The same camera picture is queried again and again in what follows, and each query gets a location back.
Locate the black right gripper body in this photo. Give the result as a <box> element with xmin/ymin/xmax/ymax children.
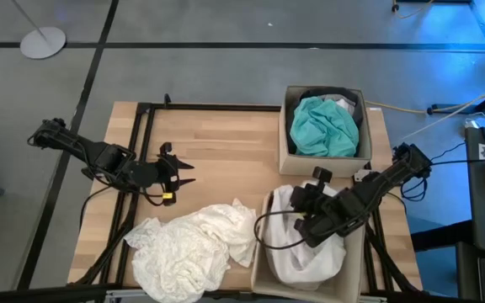
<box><xmin>290</xmin><ymin>167</ymin><xmax>355</xmax><ymax>248</ymax></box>

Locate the thin grey stand pole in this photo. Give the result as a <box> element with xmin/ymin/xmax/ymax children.
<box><xmin>13</xmin><ymin>0</ymin><xmax>52</xmax><ymax>41</ymax></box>

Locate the black aluminium table frame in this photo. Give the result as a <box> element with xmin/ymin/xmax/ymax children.
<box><xmin>67</xmin><ymin>93</ymin><xmax>424</xmax><ymax>303</ymax></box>

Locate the white lace garment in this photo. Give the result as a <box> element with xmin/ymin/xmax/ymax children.
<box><xmin>123</xmin><ymin>197</ymin><xmax>259</xmax><ymax>303</ymax></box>

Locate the black horizontal beam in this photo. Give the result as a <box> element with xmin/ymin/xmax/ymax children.
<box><xmin>0</xmin><ymin>284</ymin><xmax>121</xmax><ymax>303</ymax></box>

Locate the black floor beam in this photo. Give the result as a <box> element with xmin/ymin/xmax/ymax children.
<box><xmin>410</xmin><ymin>219</ymin><xmax>473</xmax><ymax>253</ymax></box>

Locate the beige fabric storage box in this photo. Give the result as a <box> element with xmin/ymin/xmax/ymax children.
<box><xmin>278</xmin><ymin>85</ymin><xmax>373</xmax><ymax>178</ymax></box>
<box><xmin>250</xmin><ymin>184</ymin><xmax>368</xmax><ymax>303</ymax></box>

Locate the yellow floor cable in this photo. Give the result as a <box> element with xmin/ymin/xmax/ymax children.
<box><xmin>364</xmin><ymin>99</ymin><xmax>431</xmax><ymax>115</ymax></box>

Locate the dark grey garment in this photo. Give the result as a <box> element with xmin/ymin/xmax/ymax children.
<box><xmin>286</xmin><ymin>86</ymin><xmax>364</xmax><ymax>156</ymax></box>

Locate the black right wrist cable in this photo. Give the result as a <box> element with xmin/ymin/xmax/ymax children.
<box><xmin>253</xmin><ymin>209</ymin><xmax>311</xmax><ymax>251</ymax></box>

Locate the smooth white garment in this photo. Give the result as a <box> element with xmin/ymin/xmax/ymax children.
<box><xmin>263</xmin><ymin>183</ymin><xmax>348</xmax><ymax>291</ymax></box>

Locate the round grey stand base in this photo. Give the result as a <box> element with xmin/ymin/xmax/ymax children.
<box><xmin>19</xmin><ymin>26</ymin><xmax>67</xmax><ymax>61</ymax></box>

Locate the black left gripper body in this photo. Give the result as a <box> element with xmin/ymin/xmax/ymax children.
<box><xmin>129</xmin><ymin>141</ymin><xmax>179</xmax><ymax>206</ymax></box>

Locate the white floor cable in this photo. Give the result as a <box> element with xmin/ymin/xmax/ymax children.
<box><xmin>402</xmin><ymin>73</ymin><xmax>485</xmax><ymax>140</ymax></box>

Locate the cream cable with black plug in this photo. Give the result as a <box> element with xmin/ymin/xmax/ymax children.
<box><xmin>392</xmin><ymin>0</ymin><xmax>435</xmax><ymax>20</ymax></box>

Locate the teal garment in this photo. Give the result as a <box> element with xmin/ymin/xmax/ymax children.
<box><xmin>289</xmin><ymin>96</ymin><xmax>360</xmax><ymax>158</ymax></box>

